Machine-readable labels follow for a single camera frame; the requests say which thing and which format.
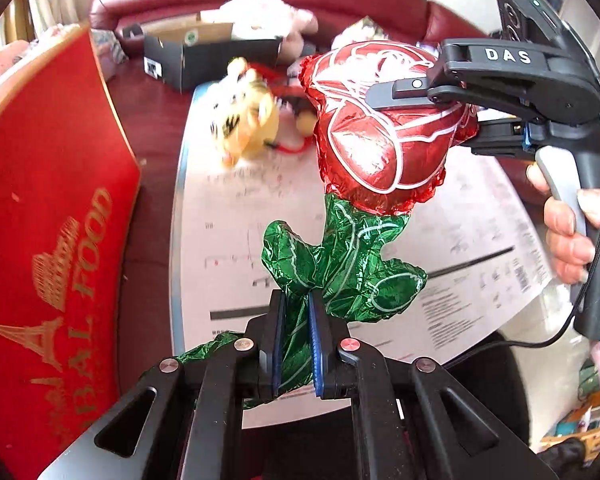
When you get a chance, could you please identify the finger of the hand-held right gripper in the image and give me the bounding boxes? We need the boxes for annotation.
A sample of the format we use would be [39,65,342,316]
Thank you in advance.
[367,75,468,112]
[470,119,533,160]

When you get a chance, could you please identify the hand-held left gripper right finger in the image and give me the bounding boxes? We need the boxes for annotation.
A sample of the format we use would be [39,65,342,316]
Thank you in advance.
[307,292,502,480]

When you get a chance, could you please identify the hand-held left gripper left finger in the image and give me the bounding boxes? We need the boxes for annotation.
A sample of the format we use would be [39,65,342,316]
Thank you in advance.
[93,290,288,480]

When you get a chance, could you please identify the red foil rose balloon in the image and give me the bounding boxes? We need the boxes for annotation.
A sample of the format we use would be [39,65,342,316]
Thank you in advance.
[177,40,481,409]

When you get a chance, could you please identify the person's right hand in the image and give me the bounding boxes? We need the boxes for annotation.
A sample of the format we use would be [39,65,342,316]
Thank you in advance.
[526,162,600,286]

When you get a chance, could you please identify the pink plush toy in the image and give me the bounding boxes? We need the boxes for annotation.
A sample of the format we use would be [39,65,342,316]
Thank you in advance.
[219,0,320,67]

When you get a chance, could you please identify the yellow tiger plush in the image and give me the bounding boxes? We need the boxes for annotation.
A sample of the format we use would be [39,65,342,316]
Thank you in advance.
[211,57,314,172]

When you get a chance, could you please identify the black cardboard box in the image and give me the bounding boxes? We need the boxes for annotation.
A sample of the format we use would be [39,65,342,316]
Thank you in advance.
[122,12,286,93]

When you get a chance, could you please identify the red gold printed box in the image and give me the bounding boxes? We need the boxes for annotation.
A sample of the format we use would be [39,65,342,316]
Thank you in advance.
[0,24,144,480]

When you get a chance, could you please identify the colourful box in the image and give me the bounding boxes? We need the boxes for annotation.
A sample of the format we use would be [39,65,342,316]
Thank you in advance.
[540,394,600,457]

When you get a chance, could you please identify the grey cloth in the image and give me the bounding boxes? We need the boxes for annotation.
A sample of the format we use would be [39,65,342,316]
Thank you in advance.
[91,29,129,82]

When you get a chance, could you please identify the black cable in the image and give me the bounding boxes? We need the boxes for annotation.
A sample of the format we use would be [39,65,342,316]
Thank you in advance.
[445,72,600,368]

